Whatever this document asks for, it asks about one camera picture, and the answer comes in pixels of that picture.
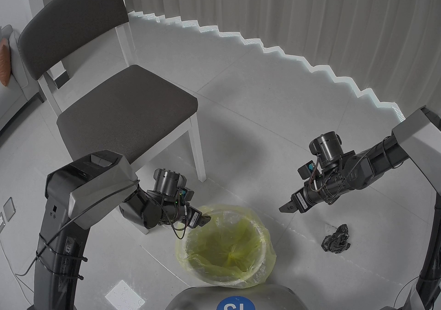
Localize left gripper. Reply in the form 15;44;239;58
162;202;203;230

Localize grey cushioned white chair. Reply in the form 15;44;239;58
17;0;207;182

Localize white curtain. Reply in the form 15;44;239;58
117;0;441;123

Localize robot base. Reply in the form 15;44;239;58
165;284;309;310

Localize black cable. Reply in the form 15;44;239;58
15;180;140;277
393;276;421;310

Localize yellow plastic bag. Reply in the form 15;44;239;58
175;203;278;289

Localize orange cushion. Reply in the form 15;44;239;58
0;38;10;87

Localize white trash bin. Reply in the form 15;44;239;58
182;209;270;283

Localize pale grey sofa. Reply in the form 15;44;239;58
0;24;45;130

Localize black plastic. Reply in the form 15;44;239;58
321;223;352;254

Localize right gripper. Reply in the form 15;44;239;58
292;176;336;214

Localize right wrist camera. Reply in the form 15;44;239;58
298;160;317;181

